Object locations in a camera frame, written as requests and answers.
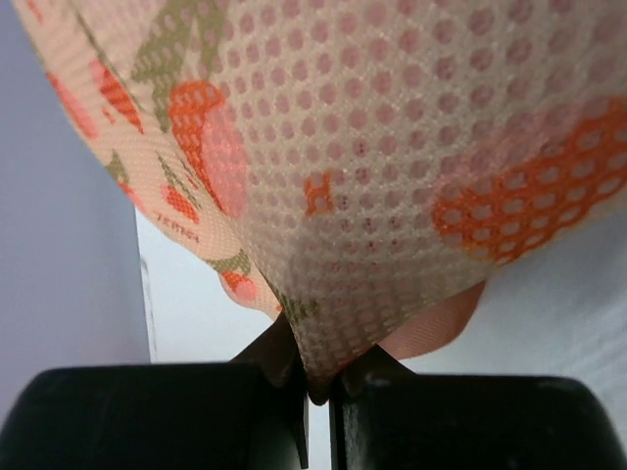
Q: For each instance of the peach floral mesh laundry bag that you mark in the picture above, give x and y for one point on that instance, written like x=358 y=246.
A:
x=354 y=166

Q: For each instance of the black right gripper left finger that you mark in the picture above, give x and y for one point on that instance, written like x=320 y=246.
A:
x=248 y=413

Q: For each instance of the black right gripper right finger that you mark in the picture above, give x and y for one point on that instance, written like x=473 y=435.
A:
x=384 y=416

